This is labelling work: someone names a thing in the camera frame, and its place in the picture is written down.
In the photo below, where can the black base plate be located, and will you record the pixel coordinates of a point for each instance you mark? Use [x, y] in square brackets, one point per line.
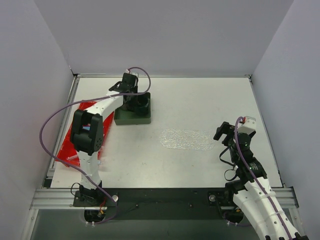
[160, 204]

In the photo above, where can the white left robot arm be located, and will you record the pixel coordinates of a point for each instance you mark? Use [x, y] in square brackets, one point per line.
[90, 178]

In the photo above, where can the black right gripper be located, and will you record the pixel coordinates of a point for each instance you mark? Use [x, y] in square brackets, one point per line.
[227, 135]

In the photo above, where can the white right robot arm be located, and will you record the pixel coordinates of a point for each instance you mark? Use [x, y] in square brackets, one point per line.
[250, 189]

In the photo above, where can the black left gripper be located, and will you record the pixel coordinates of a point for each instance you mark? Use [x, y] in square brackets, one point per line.
[135, 101]

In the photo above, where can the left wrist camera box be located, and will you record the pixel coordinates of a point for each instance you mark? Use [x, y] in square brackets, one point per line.
[132, 72]

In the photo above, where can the green plastic tray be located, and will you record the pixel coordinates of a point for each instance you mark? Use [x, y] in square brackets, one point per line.
[122, 117]

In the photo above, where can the dark green mug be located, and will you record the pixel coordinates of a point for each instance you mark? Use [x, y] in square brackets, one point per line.
[138, 105]

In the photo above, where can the clear textured oval tray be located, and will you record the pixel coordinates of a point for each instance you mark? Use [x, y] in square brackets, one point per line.
[183, 139]

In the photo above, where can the aluminium frame rail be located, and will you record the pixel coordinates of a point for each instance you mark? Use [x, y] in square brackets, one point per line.
[64, 198]

